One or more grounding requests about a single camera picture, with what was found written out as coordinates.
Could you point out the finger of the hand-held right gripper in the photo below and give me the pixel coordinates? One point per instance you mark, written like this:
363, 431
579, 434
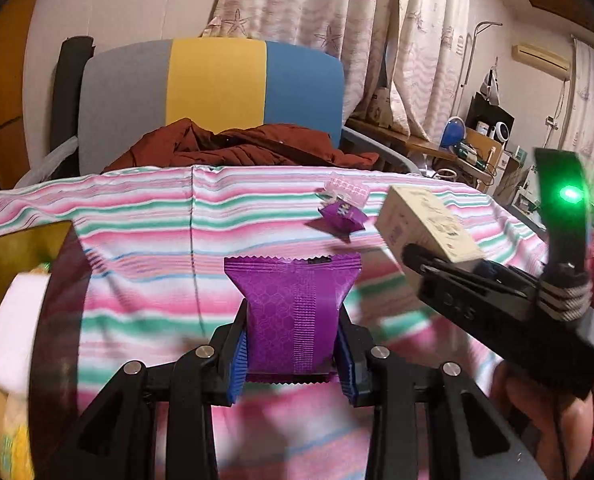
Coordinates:
467, 300

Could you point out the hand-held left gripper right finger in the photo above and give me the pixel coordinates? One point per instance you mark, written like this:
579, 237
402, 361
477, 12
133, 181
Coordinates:
346, 360

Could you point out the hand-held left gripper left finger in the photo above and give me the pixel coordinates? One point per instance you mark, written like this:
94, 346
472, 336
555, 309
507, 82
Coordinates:
239, 360

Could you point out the large purple snack packet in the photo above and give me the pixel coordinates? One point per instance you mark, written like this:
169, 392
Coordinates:
292, 305

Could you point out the beige cardboard box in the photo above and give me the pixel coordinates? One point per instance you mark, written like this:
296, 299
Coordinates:
422, 220

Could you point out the gold tin box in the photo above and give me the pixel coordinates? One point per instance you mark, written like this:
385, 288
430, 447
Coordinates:
22, 245

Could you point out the person's right hand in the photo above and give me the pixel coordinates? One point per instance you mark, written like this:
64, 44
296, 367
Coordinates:
532, 415

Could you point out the striped tablecloth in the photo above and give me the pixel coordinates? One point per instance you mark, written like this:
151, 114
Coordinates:
142, 280

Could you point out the small purple candy packet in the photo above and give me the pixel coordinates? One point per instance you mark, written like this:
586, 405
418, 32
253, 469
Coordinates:
343, 216

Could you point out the open cardboard box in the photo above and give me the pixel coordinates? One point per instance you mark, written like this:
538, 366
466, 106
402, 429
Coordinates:
479, 147

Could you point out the pink blister pack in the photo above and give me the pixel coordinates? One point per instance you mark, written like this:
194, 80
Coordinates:
349, 189

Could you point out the white round device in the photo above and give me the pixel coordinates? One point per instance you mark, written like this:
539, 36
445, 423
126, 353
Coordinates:
501, 131

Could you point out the wooden desk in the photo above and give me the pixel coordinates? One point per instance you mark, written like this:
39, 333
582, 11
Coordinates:
402, 137

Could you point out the black box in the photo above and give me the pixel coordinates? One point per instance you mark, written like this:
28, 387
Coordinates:
487, 110

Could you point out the paper bag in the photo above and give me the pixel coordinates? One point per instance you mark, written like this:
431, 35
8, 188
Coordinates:
379, 107

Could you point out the brown red jacket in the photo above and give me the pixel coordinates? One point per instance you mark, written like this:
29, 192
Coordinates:
237, 147

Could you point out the white soft block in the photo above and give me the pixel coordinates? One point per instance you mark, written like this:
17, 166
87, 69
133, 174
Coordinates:
17, 325

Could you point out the yellow label snack packet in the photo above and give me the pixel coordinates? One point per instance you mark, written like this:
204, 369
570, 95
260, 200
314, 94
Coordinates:
19, 455

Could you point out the metal stand pole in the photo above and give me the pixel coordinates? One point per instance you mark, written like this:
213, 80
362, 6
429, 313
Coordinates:
464, 50

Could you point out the grey yellow blue chair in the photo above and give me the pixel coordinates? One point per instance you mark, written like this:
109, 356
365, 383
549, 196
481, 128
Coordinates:
217, 80

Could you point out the patterned beige curtain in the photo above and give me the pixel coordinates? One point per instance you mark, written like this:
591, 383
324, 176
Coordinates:
357, 30

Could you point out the wooden wardrobe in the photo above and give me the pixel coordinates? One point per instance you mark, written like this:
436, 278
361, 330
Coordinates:
2, 90

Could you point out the wall air conditioner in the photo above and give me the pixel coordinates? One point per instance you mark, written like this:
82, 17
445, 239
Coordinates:
539, 60

